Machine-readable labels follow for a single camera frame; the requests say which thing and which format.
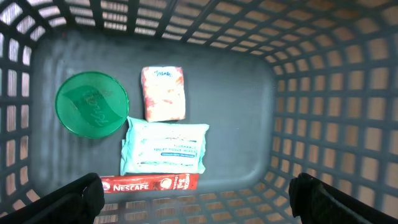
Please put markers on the red white tissue pack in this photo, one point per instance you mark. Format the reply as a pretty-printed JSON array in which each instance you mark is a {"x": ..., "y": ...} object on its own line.
[{"x": 164, "y": 94}]

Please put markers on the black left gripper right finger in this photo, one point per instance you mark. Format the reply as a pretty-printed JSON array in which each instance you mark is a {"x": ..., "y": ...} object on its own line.
[{"x": 316, "y": 202}]

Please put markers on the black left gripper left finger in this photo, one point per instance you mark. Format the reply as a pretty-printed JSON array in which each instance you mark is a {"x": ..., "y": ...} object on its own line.
[{"x": 77, "y": 202}]

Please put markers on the green round lid container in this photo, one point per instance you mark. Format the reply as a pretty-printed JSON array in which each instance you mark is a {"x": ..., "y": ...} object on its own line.
[{"x": 92, "y": 104}]

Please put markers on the light blue wipes pack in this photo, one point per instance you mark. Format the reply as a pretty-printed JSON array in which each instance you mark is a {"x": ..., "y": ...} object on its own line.
[{"x": 163, "y": 148}]

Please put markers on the red Nescafe sachet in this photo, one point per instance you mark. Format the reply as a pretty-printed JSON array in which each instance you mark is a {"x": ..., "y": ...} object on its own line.
[{"x": 143, "y": 183}]

